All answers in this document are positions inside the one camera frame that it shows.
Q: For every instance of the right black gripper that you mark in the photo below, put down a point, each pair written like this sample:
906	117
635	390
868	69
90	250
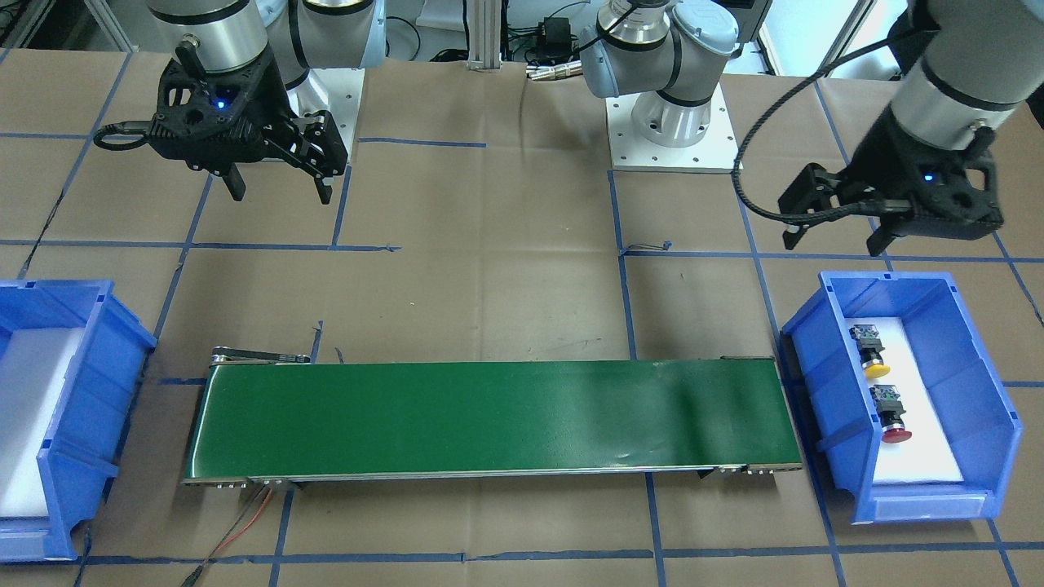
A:
272	99

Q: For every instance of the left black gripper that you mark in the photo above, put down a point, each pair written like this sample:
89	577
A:
886	153

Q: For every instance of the yellow push button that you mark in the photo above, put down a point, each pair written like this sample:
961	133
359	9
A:
870	349

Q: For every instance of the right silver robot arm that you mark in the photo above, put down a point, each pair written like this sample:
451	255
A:
304	35

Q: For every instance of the red push button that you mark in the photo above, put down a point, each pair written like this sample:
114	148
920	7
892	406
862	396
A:
890	410

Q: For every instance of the green conveyor belt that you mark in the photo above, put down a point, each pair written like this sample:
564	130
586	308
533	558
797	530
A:
281	422

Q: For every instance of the blue plastic bin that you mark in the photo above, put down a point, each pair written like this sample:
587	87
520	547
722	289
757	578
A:
72	355
965	428

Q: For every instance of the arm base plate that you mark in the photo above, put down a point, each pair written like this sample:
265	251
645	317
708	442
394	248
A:
647	134
339	91

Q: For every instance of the aluminium frame post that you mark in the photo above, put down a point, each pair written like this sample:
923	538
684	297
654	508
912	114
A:
485	24

